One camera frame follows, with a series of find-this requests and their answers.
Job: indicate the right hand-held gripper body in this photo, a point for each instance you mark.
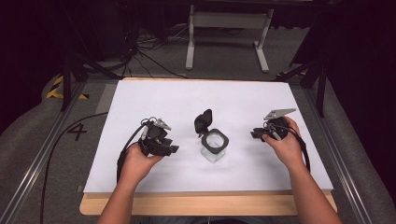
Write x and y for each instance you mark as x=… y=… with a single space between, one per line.
x=276 y=124

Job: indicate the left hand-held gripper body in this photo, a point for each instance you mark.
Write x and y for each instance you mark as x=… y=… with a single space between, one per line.
x=154 y=132

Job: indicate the clear jar with black flip lid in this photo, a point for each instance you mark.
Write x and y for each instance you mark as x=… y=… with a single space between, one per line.
x=214 y=143

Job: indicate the person's right hand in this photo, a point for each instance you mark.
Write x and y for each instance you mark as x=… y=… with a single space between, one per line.
x=288 y=149

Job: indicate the person's left hand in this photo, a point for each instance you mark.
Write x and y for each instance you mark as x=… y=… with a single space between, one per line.
x=138 y=165

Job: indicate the white table sheet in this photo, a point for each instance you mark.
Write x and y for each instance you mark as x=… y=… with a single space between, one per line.
x=193 y=99

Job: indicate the black tripod stand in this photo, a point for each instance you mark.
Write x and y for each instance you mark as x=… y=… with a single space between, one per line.
x=320 y=84
x=67 y=81

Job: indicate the yellow and black floor tape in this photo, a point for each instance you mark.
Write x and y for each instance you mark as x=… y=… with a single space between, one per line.
x=56 y=90

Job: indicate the aluminium floor rail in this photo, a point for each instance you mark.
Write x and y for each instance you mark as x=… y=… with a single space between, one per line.
x=339 y=161
x=34 y=165

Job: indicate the white metal stand frame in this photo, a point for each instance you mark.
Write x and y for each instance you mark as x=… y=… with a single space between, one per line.
x=229 y=21

